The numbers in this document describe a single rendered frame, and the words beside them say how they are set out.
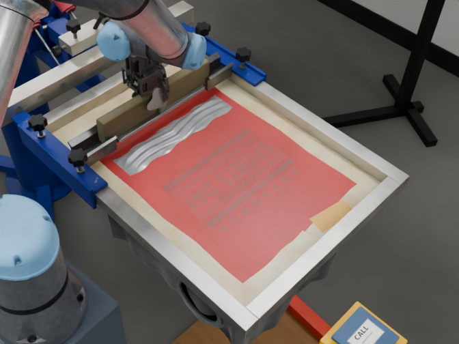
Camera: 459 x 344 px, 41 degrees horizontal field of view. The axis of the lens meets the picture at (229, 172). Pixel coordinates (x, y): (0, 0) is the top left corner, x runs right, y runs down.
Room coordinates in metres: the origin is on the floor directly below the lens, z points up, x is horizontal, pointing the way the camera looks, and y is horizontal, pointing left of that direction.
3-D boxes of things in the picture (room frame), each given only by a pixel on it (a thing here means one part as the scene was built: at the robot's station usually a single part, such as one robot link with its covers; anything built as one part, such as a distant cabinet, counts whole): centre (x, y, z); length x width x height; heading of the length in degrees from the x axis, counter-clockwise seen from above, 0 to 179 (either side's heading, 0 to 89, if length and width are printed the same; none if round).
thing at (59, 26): (1.42, 0.46, 1.02); 0.17 x 0.06 x 0.05; 48
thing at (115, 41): (1.06, 0.23, 1.31); 0.11 x 0.11 x 0.08; 72
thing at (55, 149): (1.00, 0.41, 0.98); 0.30 x 0.05 x 0.07; 48
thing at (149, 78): (1.16, 0.22, 1.16); 0.09 x 0.08 x 0.12; 138
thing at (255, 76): (1.41, 0.04, 0.98); 0.30 x 0.05 x 0.07; 48
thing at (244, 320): (1.04, 0.05, 0.97); 0.79 x 0.58 x 0.04; 48
